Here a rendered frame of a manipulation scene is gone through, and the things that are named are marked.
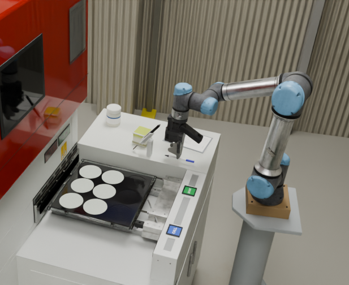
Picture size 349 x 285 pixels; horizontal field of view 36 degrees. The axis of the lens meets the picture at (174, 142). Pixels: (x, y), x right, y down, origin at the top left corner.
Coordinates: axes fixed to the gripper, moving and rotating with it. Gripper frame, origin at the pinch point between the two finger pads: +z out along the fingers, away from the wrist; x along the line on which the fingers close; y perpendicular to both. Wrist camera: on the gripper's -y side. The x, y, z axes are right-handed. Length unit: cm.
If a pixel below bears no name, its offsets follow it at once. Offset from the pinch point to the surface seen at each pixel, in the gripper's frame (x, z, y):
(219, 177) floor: -128, 94, -9
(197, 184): 12.3, 4.4, -11.7
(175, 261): 58, 8, -14
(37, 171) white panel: 44, -7, 48
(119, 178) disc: 13.6, 10.1, 23.7
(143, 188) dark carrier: 16.1, 10.4, 11.3
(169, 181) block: 7.5, 9.8, 1.7
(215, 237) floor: -65, 97, -18
